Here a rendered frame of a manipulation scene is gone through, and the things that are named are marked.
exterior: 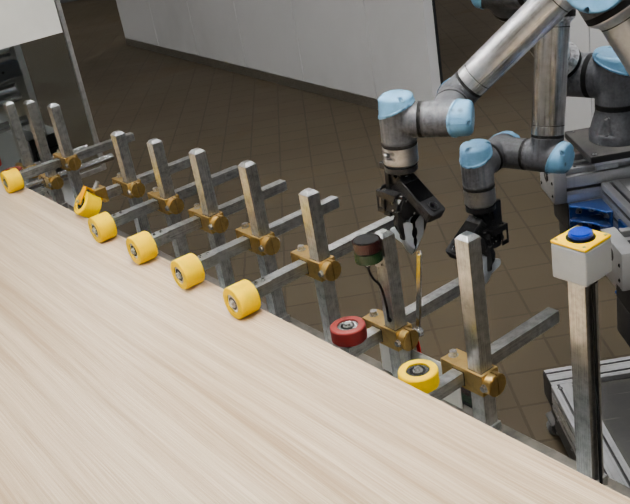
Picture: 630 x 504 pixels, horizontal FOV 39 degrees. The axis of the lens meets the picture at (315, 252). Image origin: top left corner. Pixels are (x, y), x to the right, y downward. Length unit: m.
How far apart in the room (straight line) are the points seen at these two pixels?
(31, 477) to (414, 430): 0.71
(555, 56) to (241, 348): 0.95
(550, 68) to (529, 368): 1.56
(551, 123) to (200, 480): 1.11
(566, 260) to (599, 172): 0.94
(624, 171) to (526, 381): 1.11
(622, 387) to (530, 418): 0.38
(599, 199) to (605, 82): 0.30
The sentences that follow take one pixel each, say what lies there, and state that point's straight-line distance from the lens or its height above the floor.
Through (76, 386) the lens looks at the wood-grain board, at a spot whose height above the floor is 0.90.
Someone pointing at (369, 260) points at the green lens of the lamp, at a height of 1.07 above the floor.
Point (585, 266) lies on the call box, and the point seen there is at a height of 1.19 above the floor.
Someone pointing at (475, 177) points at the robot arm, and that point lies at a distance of 2.11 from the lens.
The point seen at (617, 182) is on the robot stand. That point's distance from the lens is 2.45.
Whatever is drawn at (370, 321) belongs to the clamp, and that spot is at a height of 0.87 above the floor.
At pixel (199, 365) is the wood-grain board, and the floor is 0.90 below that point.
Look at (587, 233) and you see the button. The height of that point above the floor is 1.23.
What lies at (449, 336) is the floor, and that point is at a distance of 3.61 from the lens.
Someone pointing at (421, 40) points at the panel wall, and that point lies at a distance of 5.98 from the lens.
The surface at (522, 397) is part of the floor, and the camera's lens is 3.25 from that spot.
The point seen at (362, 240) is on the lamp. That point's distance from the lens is 1.88.
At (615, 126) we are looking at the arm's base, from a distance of 2.42.
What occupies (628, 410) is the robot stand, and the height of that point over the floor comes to 0.21.
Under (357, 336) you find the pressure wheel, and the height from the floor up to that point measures 0.89.
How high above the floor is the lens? 1.89
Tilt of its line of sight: 25 degrees down
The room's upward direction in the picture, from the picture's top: 10 degrees counter-clockwise
